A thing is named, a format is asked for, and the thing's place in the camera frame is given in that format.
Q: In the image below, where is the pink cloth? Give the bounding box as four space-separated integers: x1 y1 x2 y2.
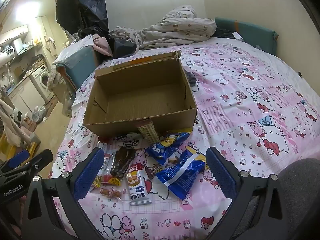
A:
92 35 114 57

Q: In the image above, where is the white washing machine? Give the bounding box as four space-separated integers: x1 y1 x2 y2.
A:
31 64 54 103

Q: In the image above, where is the white floor bag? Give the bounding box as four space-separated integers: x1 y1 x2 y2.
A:
32 105 48 123

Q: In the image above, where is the white black-print snack packet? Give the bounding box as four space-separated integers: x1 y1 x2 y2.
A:
114 133 150 149

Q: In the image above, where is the beige patterned snack packet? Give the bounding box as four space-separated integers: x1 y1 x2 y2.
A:
137 119 160 143

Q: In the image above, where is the small yellow snack packet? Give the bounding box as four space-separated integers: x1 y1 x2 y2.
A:
91 175 103 189

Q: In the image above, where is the small white red packet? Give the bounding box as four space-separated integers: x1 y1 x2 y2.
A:
102 154 113 174

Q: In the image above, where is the dark grey cloth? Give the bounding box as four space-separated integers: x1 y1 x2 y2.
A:
109 29 138 58

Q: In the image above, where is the dark clothes pile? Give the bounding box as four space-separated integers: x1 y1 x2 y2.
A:
212 27 237 39

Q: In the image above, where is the teal padded footboard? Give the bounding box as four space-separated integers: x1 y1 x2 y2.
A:
56 47 99 90

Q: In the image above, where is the teal headboard cushion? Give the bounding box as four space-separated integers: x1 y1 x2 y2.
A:
214 17 278 55

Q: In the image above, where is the black plastic bag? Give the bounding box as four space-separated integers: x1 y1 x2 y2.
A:
55 0 110 38

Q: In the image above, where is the blue packet with white stripe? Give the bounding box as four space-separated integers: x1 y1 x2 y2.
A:
156 147 209 200

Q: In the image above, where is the small orange snack packet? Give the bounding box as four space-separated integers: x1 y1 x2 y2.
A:
100 187 123 200

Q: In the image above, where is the white plastic bag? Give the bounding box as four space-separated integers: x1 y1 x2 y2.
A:
52 34 95 65

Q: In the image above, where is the pink printed bed sheet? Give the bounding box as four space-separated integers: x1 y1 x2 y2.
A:
49 40 320 240

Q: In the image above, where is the small brown chocolate packet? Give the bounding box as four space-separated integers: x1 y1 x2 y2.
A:
145 164 163 179

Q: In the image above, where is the blue packet with yellow cartoon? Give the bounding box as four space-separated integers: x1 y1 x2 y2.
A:
146 131 191 165

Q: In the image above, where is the crumpled floral blanket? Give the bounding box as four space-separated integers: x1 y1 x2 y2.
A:
110 4 217 50

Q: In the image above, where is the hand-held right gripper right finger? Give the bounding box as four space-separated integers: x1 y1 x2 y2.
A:
205 147 290 240

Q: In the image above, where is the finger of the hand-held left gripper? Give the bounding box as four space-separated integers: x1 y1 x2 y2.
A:
0 149 32 174
0 149 53 184

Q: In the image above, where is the white snack bar packet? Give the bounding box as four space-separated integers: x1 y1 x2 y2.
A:
127 166 152 206

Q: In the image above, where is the dark sock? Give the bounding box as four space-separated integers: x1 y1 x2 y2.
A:
185 71 199 87

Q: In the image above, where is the brown cardboard box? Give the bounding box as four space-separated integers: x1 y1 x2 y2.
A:
82 50 198 138

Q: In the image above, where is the clear plastic bag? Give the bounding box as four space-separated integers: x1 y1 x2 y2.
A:
59 75 78 117

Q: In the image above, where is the dark brown snack packet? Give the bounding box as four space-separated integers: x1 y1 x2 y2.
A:
110 146 137 179

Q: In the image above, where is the small red snack packet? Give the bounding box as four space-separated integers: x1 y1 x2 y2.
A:
100 174 121 187

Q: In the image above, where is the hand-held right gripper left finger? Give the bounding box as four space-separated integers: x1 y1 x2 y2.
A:
21 147 110 240

